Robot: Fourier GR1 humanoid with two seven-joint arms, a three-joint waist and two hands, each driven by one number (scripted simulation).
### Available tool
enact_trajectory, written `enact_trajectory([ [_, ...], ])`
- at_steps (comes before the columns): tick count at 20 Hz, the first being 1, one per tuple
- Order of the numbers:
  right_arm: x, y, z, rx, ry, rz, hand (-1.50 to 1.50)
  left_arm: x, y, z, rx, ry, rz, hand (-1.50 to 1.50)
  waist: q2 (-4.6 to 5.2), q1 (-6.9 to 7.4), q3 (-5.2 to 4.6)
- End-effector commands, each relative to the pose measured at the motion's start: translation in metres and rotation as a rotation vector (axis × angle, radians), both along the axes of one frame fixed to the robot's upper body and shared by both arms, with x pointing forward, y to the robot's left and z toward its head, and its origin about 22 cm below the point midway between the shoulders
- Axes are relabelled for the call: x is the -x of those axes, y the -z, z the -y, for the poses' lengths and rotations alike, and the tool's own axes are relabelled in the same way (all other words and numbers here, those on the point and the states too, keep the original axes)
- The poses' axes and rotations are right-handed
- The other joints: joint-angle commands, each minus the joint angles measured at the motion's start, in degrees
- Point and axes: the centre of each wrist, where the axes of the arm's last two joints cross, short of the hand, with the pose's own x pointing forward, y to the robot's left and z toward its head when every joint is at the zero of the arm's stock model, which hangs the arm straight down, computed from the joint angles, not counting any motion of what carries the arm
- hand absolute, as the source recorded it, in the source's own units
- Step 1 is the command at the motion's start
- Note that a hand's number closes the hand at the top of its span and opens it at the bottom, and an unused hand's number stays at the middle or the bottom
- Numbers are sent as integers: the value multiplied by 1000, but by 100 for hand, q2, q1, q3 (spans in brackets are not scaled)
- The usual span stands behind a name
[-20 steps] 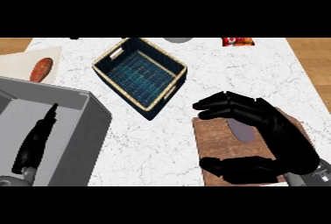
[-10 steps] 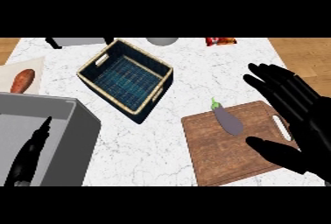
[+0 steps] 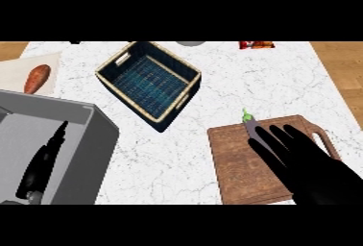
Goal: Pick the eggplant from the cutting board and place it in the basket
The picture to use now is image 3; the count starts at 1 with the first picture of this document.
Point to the purple eggplant with green stem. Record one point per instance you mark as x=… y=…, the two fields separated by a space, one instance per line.
x=250 y=123

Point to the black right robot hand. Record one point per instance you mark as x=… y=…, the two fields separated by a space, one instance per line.
x=312 y=173

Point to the small black object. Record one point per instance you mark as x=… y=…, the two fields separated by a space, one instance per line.
x=75 y=42

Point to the orange sweet potato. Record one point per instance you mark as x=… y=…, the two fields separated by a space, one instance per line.
x=38 y=78

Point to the red snack packet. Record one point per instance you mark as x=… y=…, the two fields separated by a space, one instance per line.
x=256 y=44

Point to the brown wooden cutting board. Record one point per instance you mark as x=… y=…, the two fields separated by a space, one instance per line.
x=237 y=166

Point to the grey round object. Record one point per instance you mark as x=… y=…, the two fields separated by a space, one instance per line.
x=191 y=43

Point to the large grey sink basin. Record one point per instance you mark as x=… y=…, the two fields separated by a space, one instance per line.
x=88 y=153

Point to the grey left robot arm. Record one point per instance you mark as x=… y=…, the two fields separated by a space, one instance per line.
x=35 y=198

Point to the dark blue woven basket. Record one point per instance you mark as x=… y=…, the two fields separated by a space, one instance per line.
x=150 y=83

